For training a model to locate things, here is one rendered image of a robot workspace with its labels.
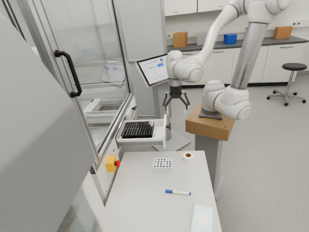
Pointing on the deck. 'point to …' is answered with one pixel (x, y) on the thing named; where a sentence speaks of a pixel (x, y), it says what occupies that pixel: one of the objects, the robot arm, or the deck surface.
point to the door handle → (71, 71)
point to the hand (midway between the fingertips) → (176, 112)
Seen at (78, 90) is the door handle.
